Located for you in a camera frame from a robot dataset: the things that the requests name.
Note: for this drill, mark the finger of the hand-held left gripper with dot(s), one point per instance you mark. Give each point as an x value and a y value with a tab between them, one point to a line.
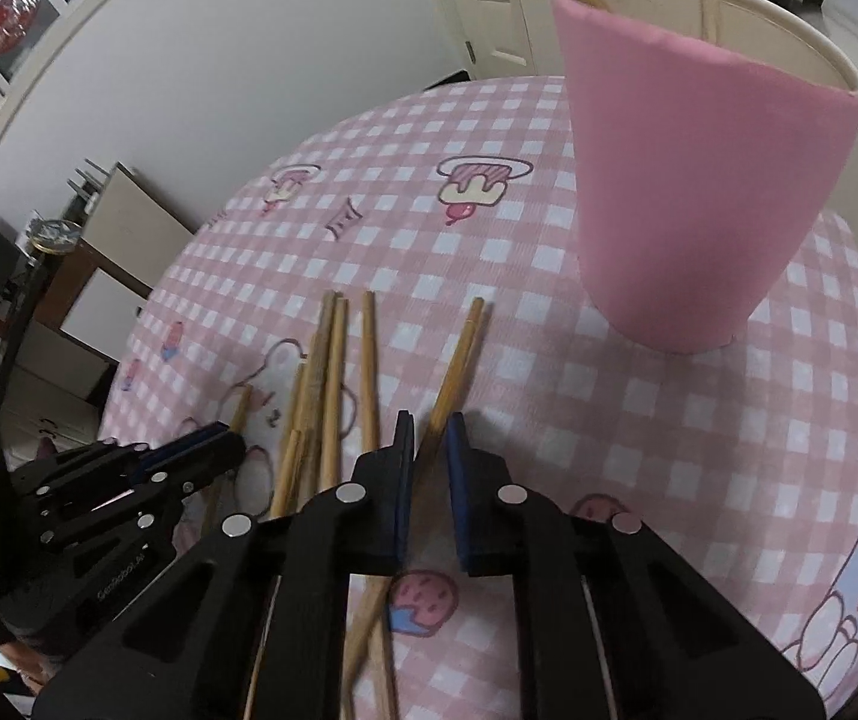
181	441
204	457

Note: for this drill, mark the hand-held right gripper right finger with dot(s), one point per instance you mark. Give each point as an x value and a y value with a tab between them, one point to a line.
461	499

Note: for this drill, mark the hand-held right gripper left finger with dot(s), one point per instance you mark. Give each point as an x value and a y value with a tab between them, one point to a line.
403	499

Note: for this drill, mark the group of wooden chopsticks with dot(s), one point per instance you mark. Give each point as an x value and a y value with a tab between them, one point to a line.
335	390

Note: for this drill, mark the pink cup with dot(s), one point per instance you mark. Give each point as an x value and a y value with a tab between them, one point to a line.
699	202

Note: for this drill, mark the white drawer cabinet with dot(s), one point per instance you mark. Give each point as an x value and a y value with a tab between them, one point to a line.
91	307

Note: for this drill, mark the beige board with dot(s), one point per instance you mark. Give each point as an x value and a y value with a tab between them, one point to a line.
136	225

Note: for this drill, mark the round decorated clock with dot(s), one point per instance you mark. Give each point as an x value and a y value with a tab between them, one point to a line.
54	234

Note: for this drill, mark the cream framed window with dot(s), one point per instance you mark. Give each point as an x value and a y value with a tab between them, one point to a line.
31	52

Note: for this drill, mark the black chair back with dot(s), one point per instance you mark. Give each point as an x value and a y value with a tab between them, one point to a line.
448	79

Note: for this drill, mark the cream panel door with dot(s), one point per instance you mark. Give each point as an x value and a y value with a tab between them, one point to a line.
474	7

